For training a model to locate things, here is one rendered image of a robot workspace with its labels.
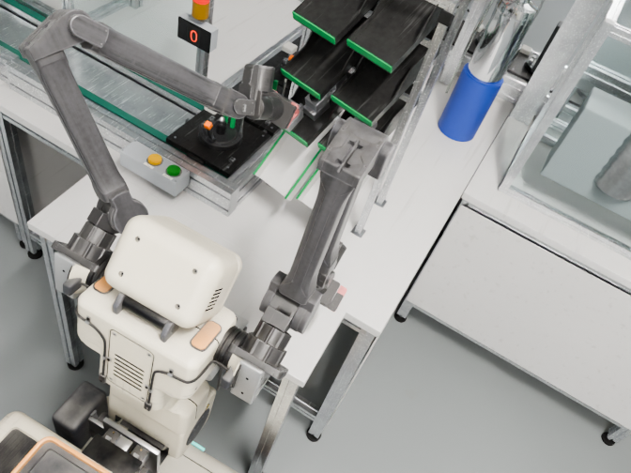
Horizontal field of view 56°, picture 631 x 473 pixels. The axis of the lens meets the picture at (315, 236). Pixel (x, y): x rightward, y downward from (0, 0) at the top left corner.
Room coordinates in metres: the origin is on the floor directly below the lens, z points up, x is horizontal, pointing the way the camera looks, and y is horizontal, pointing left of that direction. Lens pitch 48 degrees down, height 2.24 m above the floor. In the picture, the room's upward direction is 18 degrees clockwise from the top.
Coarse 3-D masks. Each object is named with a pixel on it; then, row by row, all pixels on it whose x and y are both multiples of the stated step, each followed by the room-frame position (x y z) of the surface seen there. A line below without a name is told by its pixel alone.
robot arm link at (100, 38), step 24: (72, 24) 0.87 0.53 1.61; (96, 24) 0.91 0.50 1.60; (96, 48) 0.90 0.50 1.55; (120, 48) 0.94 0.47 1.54; (144, 48) 0.98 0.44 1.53; (144, 72) 0.96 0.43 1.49; (168, 72) 0.99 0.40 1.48; (192, 72) 1.03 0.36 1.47; (192, 96) 1.01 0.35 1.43; (216, 96) 1.04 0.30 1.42; (240, 96) 1.08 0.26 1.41
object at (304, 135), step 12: (360, 60) 1.47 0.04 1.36; (348, 72) 1.49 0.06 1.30; (300, 96) 1.40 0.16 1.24; (336, 108) 1.34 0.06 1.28; (300, 120) 1.32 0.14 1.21; (312, 120) 1.33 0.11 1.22; (324, 120) 1.34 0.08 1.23; (288, 132) 1.28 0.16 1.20; (300, 132) 1.29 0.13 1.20; (312, 132) 1.29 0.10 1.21
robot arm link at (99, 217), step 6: (102, 204) 0.79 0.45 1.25; (108, 204) 0.78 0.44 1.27; (96, 210) 0.77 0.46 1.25; (102, 210) 0.78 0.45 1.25; (108, 210) 0.77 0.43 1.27; (90, 216) 0.76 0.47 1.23; (96, 216) 0.75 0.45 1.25; (102, 216) 0.75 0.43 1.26; (96, 222) 0.74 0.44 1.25; (102, 222) 0.74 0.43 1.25; (108, 222) 0.75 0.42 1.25; (102, 228) 0.74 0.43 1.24; (108, 228) 0.74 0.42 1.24
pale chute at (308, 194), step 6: (318, 174) 1.30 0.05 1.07; (312, 180) 1.27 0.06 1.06; (318, 180) 1.29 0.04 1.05; (366, 180) 1.29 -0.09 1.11; (306, 186) 1.25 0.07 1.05; (312, 186) 1.28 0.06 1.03; (318, 186) 1.28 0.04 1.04; (300, 192) 1.23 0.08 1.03; (306, 192) 1.26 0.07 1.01; (312, 192) 1.27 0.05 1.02; (300, 198) 1.24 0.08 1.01; (306, 198) 1.25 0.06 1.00; (312, 198) 1.25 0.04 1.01; (306, 204) 1.24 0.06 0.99; (312, 204) 1.24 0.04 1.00
